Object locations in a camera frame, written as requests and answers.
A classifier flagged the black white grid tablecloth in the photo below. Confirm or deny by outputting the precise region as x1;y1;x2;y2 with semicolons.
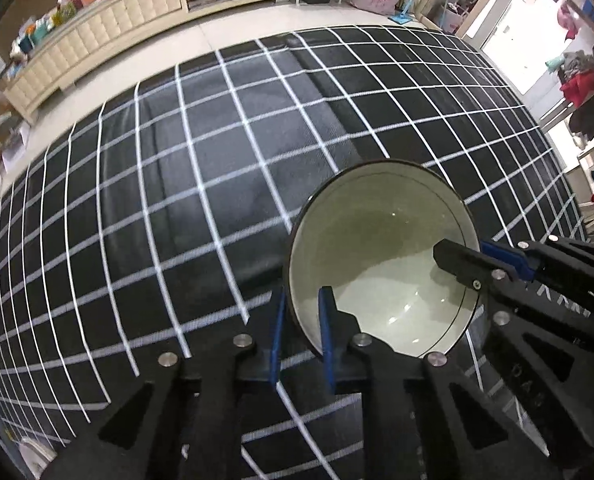
0;25;585;479

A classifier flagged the cream tufted tv cabinet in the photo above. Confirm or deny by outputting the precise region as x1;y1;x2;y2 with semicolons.
4;0;281;124

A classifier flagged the green patterned ceramic bowl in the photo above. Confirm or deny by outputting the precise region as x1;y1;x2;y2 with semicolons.
284;159;480;358

